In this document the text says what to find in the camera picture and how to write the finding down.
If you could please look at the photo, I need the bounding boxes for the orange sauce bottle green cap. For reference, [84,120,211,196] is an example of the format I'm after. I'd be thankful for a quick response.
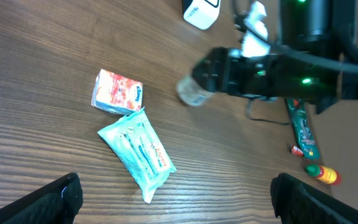
[305,164,341,185]

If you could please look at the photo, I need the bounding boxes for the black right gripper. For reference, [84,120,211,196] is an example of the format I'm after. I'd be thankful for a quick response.
[191,47,278,101]

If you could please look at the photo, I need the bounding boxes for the green lid white jar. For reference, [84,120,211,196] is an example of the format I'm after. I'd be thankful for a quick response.
[176,75,214,107]

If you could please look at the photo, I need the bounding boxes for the orange Kleenex tissue pack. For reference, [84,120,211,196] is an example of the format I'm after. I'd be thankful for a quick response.
[91,69,143,115]

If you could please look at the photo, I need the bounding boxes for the mint toilet tissue packet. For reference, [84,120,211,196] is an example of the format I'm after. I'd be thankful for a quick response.
[98,108,177,203]

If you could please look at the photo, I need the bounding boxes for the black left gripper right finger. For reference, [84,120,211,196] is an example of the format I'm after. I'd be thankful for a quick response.
[270,173,358,224]

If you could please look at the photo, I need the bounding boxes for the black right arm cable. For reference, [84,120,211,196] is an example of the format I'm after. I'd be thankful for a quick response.
[231,0,358,126]

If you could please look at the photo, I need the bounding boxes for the white barcode scanner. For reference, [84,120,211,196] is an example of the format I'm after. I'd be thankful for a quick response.
[181,0,221,30]

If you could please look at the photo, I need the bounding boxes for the green 3M gloves packet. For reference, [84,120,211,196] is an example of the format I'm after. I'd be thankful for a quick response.
[286,98,320,160]

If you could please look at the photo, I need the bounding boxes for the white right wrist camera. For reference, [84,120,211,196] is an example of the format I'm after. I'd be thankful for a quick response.
[234,1,270,58]

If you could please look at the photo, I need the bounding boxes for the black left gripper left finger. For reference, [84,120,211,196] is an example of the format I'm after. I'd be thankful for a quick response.
[0,172,83,223]

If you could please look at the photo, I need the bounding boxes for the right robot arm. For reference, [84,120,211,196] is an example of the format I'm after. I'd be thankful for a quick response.
[190,0,358,113]

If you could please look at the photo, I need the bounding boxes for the red coffee sachet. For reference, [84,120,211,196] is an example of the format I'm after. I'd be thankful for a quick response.
[290,145,305,157]

